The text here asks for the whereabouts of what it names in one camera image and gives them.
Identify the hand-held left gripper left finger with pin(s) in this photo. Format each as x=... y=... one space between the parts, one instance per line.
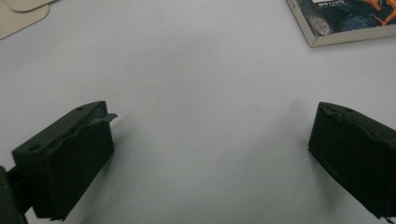
x=70 y=158

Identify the beige rounded flat pad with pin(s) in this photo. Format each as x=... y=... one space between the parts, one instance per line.
x=18 y=18
x=26 y=3

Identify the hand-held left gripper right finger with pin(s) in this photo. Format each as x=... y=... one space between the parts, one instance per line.
x=355 y=155

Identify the paperback book with dark cover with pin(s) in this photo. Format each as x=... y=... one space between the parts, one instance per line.
x=342 y=18

